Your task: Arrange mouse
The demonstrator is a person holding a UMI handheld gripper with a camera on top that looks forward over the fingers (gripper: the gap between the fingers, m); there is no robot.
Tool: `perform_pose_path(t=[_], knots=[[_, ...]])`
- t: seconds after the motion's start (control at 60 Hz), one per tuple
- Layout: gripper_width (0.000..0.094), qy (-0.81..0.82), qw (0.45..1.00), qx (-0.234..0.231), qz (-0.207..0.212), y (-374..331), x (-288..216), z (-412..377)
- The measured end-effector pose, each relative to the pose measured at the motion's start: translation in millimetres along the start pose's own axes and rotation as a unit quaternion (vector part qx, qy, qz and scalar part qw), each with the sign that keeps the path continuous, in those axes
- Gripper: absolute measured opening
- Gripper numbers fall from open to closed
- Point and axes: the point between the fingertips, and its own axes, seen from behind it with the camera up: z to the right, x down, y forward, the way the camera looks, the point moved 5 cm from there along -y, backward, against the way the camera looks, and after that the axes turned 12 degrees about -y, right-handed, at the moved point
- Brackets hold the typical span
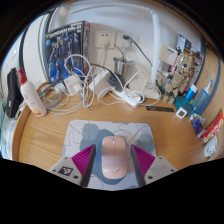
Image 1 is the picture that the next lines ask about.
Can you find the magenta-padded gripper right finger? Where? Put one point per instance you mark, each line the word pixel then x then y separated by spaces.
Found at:
pixel 160 168

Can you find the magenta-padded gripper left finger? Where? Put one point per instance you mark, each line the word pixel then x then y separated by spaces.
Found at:
pixel 66 168

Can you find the pink computer mouse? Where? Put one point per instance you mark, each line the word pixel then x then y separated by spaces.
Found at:
pixel 114 158

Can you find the grey mouse pad blue blobs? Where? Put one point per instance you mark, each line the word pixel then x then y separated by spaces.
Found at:
pixel 83 133

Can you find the small blue box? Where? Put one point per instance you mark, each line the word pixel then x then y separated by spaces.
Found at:
pixel 197 124

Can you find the small white cube clock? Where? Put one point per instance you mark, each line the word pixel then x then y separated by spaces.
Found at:
pixel 181 113

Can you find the black flat strip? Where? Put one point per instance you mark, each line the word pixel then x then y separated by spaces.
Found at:
pixel 160 109

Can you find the blue white checkered pillow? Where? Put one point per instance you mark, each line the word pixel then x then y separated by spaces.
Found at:
pixel 8 136

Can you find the red snack can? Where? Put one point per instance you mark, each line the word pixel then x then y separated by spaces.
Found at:
pixel 213 128

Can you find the white pump bottle red cap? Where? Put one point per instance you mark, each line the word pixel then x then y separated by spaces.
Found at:
pixel 33 98

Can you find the blue spray bottle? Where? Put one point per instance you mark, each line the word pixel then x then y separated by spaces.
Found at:
pixel 201 100

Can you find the blue tube bottle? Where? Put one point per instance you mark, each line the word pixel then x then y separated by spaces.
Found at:
pixel 190 93

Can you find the white charger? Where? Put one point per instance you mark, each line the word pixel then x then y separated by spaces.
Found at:
pixel 71 85

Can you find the tan robot figure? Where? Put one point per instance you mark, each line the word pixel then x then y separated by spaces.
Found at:
pixel 176 80

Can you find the black bag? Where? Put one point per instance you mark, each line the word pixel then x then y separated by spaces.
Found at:
pixel 14 95

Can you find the large white power adapter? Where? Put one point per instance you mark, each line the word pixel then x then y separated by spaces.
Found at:
pixel 100 81

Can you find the black power adapter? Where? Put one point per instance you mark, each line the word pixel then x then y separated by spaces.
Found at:
pixel 117 82

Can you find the metal cup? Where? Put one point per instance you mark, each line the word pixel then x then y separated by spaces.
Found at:
pixel 124 68

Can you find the small white box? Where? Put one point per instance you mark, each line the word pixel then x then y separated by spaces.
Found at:
pixel 168 54

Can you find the colourful printed box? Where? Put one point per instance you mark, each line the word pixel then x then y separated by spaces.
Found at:
pixel 196 53

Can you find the white desk lamp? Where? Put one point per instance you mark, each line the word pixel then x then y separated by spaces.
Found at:
pixel 155 46

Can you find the blue robot model kit box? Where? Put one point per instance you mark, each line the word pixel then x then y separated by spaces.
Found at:
pixel 63 43

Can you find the white wall socket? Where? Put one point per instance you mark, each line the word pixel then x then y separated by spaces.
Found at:
pixel 105 39
pixel 120 43

